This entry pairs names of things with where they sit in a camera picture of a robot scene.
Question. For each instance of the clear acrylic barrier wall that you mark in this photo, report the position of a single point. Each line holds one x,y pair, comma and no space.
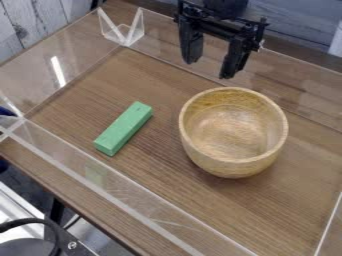
146,195

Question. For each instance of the black table leg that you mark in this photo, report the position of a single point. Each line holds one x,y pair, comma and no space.
57,211

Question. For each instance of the green rectangular block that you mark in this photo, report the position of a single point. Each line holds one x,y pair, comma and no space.
126,125

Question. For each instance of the brown wooden bowl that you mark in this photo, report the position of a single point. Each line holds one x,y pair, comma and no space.
233,131

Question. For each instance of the black metal bracket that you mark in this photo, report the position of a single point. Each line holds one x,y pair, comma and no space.
64,243

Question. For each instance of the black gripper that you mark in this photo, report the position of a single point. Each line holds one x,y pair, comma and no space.
221,19

